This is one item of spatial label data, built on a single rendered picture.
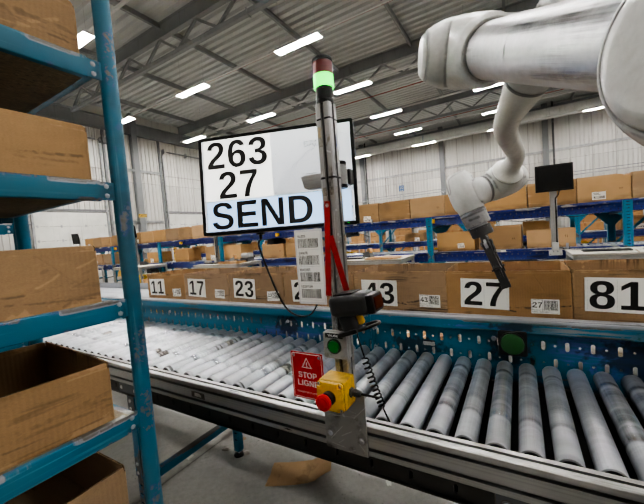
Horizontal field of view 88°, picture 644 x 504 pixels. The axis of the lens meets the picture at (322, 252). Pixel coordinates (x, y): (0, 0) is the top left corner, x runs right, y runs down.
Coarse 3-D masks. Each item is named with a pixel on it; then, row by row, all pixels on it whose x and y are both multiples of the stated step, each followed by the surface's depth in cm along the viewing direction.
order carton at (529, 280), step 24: (456, 264) 149; (480, 264) 147; (528, 264) 138; (552, 264) 134; (456, 288) 126; (528, 288) 114; (552, 288) 110; (456, 312) 127; (480, 312) 122; (504, 312) 118; (528, 312) 114
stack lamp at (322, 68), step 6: (318, 60) 80; (324, 60) 80; (330, 60) 81; (312, 66) 82; (318, 66) 80; (324, 66) 80; (330, 66) 81; (318, 72) 80; (324, 72) 80; (330, 72) 81; (318, 78) 80; (324, 78) 80; (330, 78) 81; (318, 84) 81; (324, 84) 80; (330, 84) 81
